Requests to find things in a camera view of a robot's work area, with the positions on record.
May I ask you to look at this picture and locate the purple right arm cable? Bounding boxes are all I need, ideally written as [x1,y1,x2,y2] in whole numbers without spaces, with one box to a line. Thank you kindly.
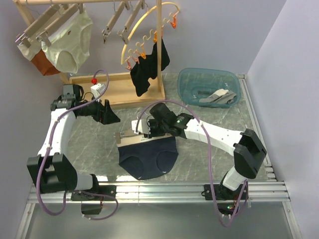
[136,99,249,228]

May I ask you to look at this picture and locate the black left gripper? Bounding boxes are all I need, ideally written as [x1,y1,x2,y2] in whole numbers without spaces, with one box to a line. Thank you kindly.
[78,94,120,124]

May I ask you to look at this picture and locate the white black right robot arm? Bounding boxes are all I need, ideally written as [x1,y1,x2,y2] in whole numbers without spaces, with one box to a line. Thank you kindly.
[132,101,267,200]

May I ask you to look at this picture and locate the navy underwear cream waistband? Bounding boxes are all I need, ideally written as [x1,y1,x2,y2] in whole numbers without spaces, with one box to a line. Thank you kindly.
[118,136,178,180]

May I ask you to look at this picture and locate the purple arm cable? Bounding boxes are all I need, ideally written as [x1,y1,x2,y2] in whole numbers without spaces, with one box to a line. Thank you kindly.
[136,99,249,228]
[35,69,119,221]

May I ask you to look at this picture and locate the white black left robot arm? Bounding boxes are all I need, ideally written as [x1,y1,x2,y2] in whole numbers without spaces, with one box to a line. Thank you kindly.
[27,83,120,200]

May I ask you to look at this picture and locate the grey and pink underwear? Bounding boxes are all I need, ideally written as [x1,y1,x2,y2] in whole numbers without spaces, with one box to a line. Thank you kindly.
[199,89,237,105]

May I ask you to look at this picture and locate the beige hanger holding underwear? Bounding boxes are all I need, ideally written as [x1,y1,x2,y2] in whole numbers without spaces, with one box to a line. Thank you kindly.
[35,3,84,47]

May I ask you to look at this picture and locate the yellow curved clip hanger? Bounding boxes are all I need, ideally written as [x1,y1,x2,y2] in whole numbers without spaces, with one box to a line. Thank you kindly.
[120,1,180,70]

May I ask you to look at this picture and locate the beige clip hanger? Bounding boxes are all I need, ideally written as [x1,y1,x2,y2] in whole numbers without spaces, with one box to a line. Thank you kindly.
[102,0,131,44]
[115,128,172,147]

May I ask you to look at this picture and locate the aluminium mounting rail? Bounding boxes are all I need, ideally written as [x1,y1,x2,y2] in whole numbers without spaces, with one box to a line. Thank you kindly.
[27,181,291,204]

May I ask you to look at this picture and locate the teal plastic basin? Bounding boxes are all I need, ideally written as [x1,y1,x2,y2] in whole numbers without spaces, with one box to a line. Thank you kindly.
[177,68,241,108]

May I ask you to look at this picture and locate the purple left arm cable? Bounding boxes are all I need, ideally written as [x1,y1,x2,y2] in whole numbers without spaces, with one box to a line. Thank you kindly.
[35,69,119,221]

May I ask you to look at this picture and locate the orange cream hanging underwear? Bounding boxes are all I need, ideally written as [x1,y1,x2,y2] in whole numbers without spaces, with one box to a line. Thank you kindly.
[17,41,60,76]

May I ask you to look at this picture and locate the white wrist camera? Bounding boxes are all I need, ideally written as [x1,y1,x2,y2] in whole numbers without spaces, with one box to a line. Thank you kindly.
[131,119,151,134]
[90,78,106,98]

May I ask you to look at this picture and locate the wooden rack base tray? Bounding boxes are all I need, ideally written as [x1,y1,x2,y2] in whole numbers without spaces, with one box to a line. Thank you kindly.
[69,72,165,110]

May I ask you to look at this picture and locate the wooden rack right post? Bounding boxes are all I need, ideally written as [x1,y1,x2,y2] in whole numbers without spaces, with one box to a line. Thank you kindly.
[157,0,162,93]

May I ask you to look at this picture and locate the cream white hanging underwear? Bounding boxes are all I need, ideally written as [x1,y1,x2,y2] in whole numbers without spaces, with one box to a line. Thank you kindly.
[41,9,93,74]

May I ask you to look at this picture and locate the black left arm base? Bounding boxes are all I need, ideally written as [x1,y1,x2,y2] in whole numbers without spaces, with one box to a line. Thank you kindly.
[71,185,117,201]

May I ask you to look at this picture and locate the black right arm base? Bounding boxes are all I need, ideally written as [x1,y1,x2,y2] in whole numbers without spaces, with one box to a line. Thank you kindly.
[201,184,249,201]

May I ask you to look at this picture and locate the beige hanger far left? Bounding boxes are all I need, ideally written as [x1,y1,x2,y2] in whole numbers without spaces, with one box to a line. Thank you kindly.
[15,4,61,48]

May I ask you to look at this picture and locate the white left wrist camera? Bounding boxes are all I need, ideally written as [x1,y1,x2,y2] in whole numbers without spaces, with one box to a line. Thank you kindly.
[90,78,106,98]

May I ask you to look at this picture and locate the beige hanging clip hanger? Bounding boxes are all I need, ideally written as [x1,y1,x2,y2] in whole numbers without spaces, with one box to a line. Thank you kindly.
[102,0,131,44]

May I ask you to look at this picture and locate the wooden rack top bar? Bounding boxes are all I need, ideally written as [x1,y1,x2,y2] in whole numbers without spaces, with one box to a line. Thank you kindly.
[14,0,148,6]

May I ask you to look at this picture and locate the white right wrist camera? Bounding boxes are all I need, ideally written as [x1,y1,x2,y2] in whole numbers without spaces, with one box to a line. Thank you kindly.
[131,119,151,134]

